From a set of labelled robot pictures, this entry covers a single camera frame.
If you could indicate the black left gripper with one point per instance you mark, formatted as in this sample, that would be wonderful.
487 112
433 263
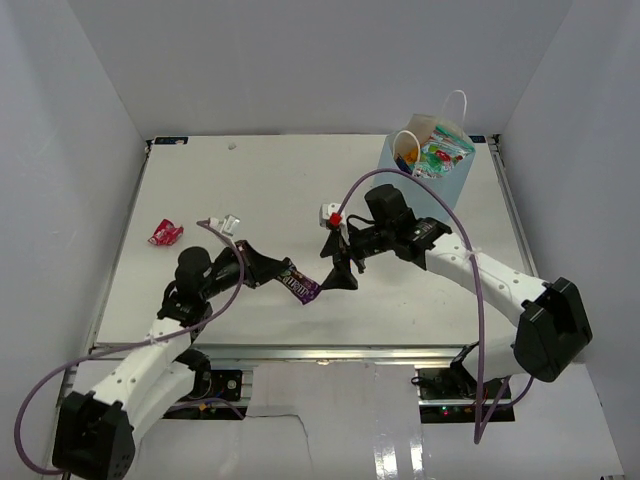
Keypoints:
258 269

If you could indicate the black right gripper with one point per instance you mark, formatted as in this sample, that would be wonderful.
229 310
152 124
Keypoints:
335 245

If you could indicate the brown purple M&M's pack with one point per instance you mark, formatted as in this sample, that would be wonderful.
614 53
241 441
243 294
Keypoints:
302 287

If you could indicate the orange honey dijon chip bag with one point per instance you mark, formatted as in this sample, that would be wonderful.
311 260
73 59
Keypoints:
412 156

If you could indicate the teal Fox's candy bag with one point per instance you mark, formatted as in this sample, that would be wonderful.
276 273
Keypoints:
440 154

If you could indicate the blue kettle chip bag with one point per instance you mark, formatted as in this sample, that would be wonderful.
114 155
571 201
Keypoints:
403 165

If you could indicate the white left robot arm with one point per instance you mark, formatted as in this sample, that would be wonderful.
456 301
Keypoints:
99 432

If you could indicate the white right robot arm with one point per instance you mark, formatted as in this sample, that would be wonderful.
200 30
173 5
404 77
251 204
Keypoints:
550 324

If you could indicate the red crumpled candy wrapper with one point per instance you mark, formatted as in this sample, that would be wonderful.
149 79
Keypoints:
166 234

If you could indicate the blue corner label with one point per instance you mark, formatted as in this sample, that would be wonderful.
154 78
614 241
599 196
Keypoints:
171 140

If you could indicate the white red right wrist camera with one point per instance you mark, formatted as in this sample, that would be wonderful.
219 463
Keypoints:
330 217

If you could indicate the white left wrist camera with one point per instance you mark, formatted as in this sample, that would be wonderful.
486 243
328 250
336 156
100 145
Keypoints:
226 226

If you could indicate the aluminium front frame rail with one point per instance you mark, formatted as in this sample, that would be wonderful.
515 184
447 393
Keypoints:
306 353

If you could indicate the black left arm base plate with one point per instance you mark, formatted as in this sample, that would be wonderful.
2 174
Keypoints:
225 384

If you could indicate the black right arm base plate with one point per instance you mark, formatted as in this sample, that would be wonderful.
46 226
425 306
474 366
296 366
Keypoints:
443 384

